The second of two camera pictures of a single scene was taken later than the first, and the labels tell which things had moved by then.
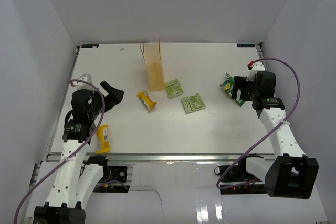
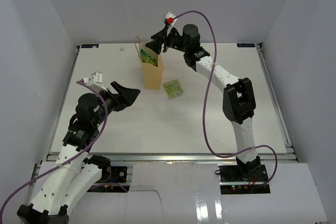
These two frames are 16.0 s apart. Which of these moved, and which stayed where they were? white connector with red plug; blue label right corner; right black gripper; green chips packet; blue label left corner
Moved: right black gripper; white connector with red plug; green chips packet
Stayed: blue label right corner; blue label left corner
